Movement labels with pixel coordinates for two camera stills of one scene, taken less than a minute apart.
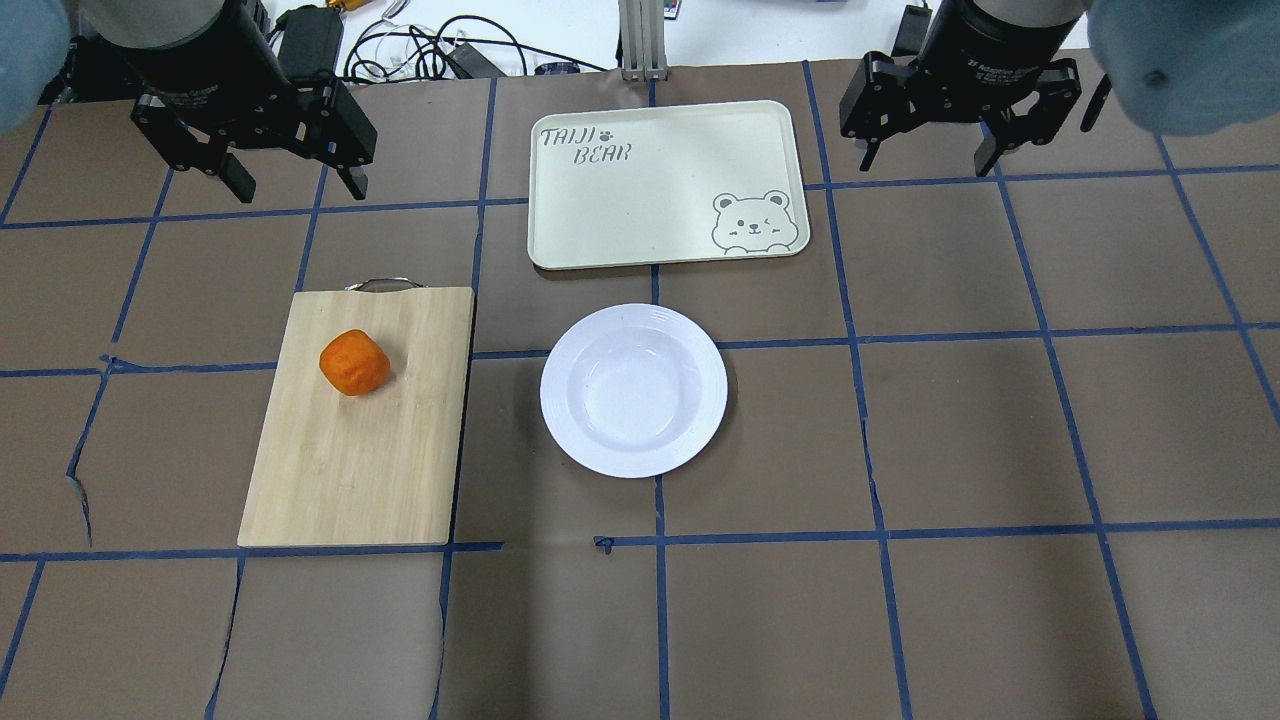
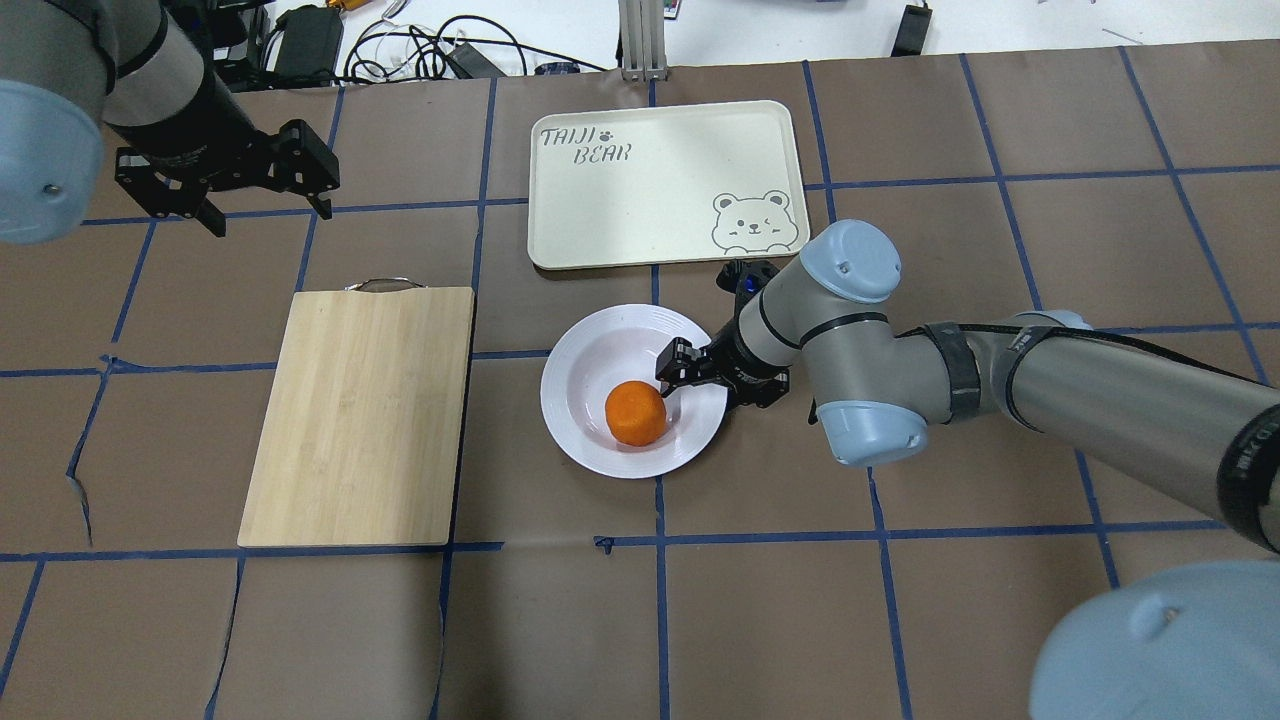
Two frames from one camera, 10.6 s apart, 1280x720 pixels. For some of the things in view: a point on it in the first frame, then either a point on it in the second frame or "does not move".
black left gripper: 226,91 → 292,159
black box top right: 912,32 does not move
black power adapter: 309,41 does not move
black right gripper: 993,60 → 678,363
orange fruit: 353,363 → 635,412
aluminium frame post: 642,40 does not move
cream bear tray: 668,182 does not move
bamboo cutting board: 377,469 does not move
